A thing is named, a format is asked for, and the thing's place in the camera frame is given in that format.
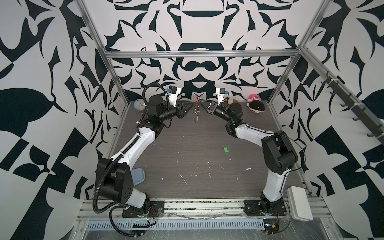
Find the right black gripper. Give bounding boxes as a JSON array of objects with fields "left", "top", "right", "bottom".
[{"left": 200, "top": 100, "right": 235, "bottom": 126}]

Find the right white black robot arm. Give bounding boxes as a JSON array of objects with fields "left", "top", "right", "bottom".
[{"left": 197, "top": 100, "right": 298, "bottom": 213}]

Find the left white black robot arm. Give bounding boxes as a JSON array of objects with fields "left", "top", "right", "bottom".
[{"left": 93, "top": 96, "right": 195, "bottom": 214}]

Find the brown white plush toy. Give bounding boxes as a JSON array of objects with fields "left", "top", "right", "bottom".
[{"left": 225, "top": 98, "right": 239, "bottom": 106}]

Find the pink black-haired doll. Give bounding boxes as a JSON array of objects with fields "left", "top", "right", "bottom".
[{"left": 247, "top": 94, "right": 265, "bottom": 114}]

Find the green plastic key tag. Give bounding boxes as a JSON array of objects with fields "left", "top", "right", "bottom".
[{"left": 223, "top": 147, "right": 229, "bottom": 155}]

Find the light blue pad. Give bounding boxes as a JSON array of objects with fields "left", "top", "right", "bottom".
[{"left": 131, "top": 168, "right": 146, "bottom": 186}]

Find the white box device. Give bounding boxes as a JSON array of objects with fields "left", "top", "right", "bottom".
[{"left": 287, "top": 186, "right": 313, "bottom": 222}]

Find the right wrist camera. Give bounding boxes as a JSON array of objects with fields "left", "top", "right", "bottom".
[{"left": 216, "top": 88, "right": 229, "bottom": 106}]

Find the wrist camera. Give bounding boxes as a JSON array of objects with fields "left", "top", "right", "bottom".
[
  {"left": 216, "top": 88, "right": 229, "bottom": 106},
  {"left": 167, "top": 86, "right": 182, "bottom": 108}
]

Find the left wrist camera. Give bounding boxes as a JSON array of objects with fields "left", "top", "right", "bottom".
[{"left": 167, "top": 86, "right": 182, "bottom": 108}]

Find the aluminium frame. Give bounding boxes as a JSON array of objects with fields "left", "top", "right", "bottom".
[{"left": 74, "top": 0, "right": 384, "bottom": 145}]

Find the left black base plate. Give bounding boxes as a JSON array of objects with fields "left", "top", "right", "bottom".
[{"left": 122, "top": 200, "right": 165, "bottom": 218}]

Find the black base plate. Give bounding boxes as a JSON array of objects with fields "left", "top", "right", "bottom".
[
  {"left": 244, "top": 199, "right": 287, "bottom": 217},
  {"left": 122, "top": 200, "right": 165, "bottom": 218}
]

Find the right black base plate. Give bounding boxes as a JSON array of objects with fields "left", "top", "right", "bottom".
[{"left": 244, "top": 199, "right": 287, "bottom": 217}]

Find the white ventilated cable duct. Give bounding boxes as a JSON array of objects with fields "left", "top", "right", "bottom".
[{"left": 84, "top": 218, "right": 266, "bottom": 232}]

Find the black corrugated cable conduit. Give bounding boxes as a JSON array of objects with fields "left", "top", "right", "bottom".
[{"left": 91, "top": 81, "right": 169, "bottom": 238}]

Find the wall hook rail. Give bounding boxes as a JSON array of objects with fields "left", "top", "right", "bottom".
[{"left": 320, "top": 71, "right": 384, "bottom": 145}]

